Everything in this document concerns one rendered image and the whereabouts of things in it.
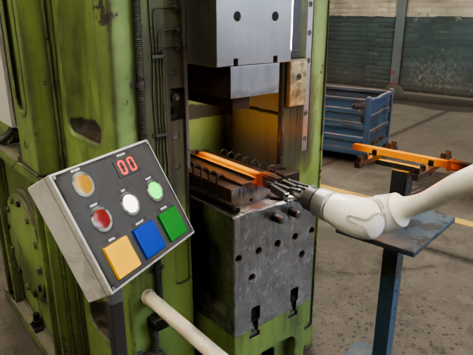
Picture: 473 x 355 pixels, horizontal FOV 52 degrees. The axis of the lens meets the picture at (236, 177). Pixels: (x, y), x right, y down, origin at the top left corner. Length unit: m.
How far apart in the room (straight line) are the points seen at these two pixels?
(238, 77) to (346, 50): 8.41
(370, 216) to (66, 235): 0.75
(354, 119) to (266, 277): 3.65
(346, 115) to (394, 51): 4.30
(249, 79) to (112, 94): 0.41
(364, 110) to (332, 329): 2.98
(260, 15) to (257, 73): 0.17
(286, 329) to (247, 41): 1.06
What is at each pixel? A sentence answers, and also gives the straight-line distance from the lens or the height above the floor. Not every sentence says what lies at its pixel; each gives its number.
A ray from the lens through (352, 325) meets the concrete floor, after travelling 2.67.
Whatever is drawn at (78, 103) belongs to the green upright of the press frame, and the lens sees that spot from 1.79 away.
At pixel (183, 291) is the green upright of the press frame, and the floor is 0.58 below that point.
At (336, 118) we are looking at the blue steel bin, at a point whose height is 0.46.
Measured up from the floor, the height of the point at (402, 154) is 1.03.
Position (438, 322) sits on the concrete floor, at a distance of 2.82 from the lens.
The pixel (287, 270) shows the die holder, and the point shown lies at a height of 0.64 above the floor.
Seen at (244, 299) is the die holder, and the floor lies 0.60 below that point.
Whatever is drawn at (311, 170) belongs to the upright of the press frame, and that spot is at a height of 0.90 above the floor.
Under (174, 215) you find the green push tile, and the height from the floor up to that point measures 1.02.
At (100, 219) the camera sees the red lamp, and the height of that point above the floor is 1.09.
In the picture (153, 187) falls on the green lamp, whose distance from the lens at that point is 1.24.
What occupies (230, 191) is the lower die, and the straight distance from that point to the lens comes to 1.55.
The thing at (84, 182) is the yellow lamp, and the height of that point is 1.17.
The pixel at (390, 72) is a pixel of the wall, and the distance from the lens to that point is 9.44.
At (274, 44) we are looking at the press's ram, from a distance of 1.57.
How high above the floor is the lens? 1.51
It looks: 19 degrees down
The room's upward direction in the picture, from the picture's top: straight up
